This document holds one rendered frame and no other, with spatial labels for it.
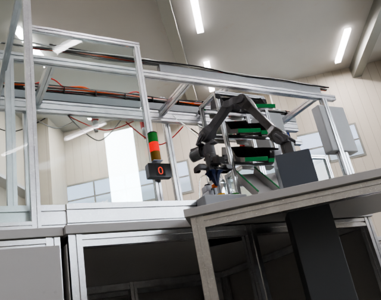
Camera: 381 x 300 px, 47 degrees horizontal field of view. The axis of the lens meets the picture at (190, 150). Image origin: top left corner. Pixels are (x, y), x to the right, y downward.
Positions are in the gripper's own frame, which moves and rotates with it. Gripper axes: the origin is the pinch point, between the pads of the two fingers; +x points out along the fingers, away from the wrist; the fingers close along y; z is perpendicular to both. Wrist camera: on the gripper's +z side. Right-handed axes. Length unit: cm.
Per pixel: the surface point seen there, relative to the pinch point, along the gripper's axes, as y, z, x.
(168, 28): 212, -347, -409
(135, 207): -45.9, 9.7, 15.6
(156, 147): -19.3, -16.5, -23.0
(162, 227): -40, 18, 26
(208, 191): -2.3, -4.8, 4.4
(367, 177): 13, 68, 27
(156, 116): 33, -109, -96
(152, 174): -23.5, -16.5, -9.0
